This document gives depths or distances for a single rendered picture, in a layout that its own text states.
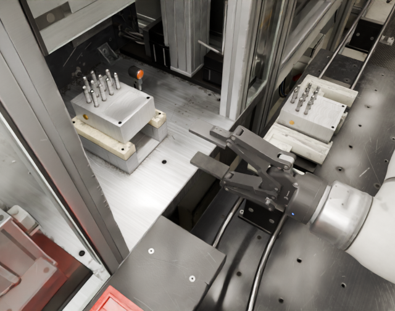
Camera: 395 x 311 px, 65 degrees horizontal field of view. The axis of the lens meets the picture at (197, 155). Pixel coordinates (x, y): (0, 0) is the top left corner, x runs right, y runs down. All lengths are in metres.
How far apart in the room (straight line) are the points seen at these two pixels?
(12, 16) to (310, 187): 0.40
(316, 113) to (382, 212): 0.35
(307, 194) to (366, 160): 0.61
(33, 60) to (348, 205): 0.40
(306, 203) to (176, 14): 0.50
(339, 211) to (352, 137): 0.66
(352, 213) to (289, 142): 0.33
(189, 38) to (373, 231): 0.54
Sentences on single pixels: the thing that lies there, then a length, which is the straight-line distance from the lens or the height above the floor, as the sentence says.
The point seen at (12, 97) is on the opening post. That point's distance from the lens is 0.26.
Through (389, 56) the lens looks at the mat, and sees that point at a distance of 2.95.
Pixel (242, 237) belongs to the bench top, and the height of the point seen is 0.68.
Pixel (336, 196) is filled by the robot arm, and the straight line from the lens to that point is 0.48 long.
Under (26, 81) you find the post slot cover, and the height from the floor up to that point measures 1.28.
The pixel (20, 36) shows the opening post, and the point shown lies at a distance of 0.25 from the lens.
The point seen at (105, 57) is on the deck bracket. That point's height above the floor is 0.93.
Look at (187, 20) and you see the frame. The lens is 0.75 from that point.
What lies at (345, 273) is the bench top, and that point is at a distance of 0.86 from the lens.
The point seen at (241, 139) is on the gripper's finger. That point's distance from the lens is 0.46.
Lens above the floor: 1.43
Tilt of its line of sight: 51 degrees down
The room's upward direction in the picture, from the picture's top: straight up
